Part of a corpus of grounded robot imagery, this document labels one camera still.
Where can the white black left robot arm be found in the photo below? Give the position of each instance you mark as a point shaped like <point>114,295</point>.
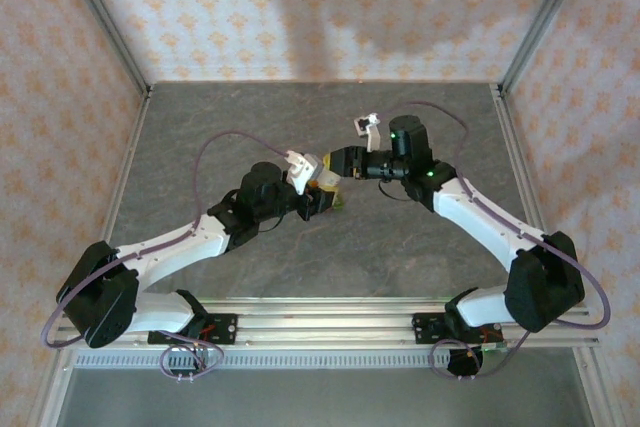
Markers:
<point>170,247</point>

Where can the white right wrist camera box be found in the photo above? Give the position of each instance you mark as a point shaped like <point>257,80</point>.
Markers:
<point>372,139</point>

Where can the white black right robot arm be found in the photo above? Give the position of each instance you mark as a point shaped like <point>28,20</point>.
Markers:
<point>480,217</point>

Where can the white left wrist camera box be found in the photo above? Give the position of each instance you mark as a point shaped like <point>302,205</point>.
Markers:
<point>302,167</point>

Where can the green circuit board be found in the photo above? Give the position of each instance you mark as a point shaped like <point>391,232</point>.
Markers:
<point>495,351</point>

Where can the aluminium base rail beam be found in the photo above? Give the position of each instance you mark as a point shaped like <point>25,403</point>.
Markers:
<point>325,322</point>

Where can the aluminium table side rail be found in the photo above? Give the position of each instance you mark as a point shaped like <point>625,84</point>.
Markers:
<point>518,157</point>
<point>120,192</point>

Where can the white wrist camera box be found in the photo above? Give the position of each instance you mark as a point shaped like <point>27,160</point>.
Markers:
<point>372,139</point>
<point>302,167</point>

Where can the green pill container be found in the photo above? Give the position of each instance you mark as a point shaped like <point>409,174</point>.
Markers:
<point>339,205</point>

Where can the aluminium frame post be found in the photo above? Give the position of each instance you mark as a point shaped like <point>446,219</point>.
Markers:
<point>104,17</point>
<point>546,17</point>

